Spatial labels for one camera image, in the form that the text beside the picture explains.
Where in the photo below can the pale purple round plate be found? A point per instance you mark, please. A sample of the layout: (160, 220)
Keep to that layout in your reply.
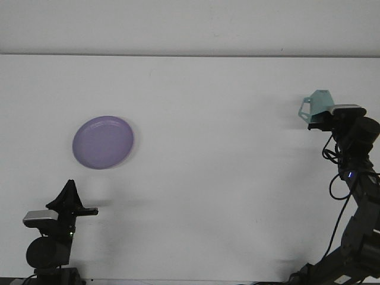
(102, 142)

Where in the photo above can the pale blue faceted cup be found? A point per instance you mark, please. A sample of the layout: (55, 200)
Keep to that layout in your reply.
(319, 102)

